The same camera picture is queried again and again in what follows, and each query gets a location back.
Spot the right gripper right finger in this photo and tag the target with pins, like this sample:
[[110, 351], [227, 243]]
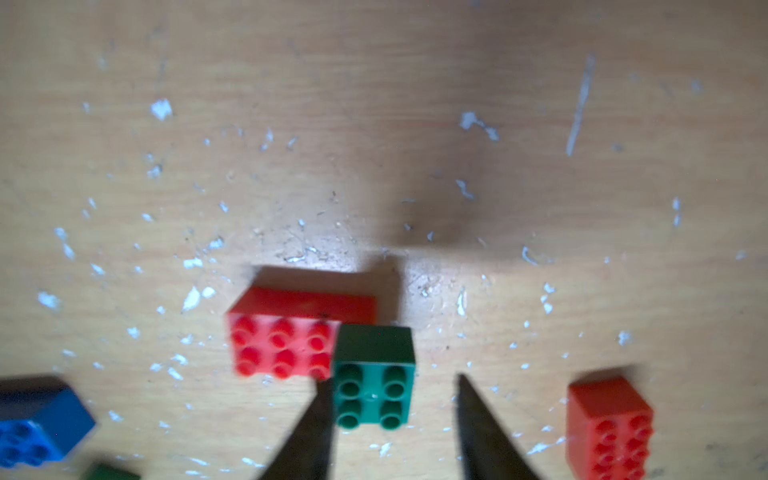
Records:
[[487, 453]]

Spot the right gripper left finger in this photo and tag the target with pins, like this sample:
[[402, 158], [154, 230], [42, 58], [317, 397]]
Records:
[[306, 453]]

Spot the dark green 2x2 lego brick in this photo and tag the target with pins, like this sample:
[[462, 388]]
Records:
[[373, 376]]

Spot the red 2x4 lego brick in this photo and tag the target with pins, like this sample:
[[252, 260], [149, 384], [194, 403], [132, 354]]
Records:
[[609, 427]]

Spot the blue 2x4 lego brick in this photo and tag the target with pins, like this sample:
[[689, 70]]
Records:
[[42, 421]]

